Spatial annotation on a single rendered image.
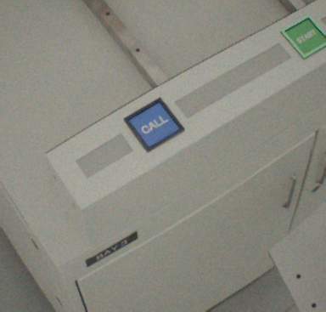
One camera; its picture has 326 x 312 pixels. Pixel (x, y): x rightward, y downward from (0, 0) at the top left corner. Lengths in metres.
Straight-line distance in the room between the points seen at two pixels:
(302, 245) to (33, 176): 0.40
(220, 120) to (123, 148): 0.13
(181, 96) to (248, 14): 0.30
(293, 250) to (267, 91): 0.23
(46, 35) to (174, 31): 0.21
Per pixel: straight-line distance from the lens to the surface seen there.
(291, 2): 1.51
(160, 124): 1.25
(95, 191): 1.21
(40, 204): 1.37
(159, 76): 1.41
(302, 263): 1.33
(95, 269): 1.42
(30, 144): 1.41
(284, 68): 1.30
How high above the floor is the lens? 2.06
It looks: 63 degrees down
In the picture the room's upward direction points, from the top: 2 degrees counter-clockwise
